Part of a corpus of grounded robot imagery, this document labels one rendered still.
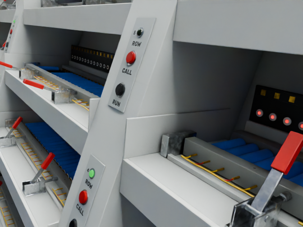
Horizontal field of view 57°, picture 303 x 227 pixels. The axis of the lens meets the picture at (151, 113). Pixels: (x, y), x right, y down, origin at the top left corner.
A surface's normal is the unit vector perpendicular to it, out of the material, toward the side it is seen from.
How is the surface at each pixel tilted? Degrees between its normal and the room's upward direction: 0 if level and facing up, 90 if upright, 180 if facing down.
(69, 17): 106
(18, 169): 16
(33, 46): 90
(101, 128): 90
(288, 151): 71
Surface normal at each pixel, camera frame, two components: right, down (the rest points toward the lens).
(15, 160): 0.11, -0.96
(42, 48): 0.60, 0.27
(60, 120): -0.79, 0.07
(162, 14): -0.73, -0.21
